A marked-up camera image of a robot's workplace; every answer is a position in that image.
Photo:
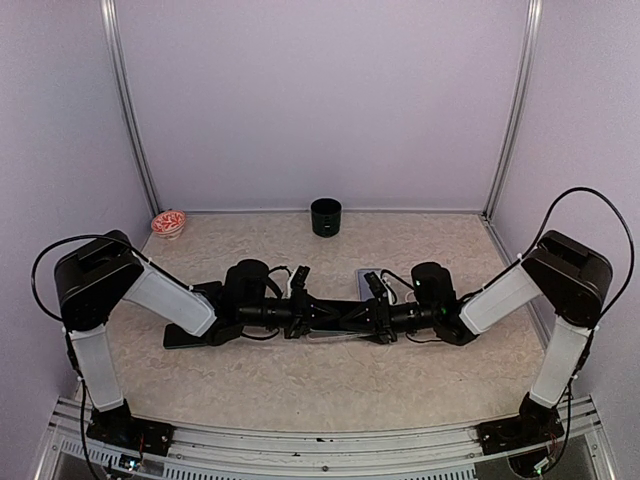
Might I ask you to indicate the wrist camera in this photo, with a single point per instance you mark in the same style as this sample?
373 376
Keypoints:
379 289
296 280

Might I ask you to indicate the lavender phone case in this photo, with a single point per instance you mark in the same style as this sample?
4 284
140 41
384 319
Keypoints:
364 292

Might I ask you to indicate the front aluminium rail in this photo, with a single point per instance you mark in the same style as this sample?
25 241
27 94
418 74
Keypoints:
199 452

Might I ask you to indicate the right aluminium frame post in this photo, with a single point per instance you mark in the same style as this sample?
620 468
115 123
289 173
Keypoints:
517 108

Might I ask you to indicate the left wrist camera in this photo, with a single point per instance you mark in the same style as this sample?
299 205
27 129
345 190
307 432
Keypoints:
296 280

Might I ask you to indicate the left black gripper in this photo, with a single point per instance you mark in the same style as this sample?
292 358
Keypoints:
300 319

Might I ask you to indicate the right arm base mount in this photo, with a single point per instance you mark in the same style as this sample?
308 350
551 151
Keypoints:
513 433

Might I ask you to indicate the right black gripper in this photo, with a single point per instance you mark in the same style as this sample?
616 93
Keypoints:
383 331

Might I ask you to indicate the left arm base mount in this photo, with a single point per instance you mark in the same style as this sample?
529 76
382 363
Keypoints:
132 433

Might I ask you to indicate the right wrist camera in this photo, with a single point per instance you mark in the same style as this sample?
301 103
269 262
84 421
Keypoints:
379 289

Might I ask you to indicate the dark green mug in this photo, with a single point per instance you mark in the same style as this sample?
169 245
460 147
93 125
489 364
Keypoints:
326 217

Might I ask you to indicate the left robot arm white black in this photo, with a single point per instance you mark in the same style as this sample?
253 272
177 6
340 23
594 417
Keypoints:
106 270

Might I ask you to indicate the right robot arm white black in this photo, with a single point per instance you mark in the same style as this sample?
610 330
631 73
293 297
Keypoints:
569 277

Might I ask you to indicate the black phone bottom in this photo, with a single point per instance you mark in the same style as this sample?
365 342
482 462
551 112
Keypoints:
176 338

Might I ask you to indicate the black phone top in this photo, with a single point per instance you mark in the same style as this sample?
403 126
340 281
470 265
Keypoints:
209 290

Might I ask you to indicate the clear phone case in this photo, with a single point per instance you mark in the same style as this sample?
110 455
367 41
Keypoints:
334 336

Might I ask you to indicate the black phone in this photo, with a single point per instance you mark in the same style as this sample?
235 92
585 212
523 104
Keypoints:
340 316
176 338
209 290

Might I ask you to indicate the red white patterned bowl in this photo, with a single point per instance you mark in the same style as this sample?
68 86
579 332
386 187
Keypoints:
169 224

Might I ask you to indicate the aluminium frame post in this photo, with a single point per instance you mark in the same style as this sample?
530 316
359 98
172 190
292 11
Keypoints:
116 52
517 108

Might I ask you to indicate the left aluminium frame post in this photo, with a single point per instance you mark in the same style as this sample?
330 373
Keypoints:
116 52

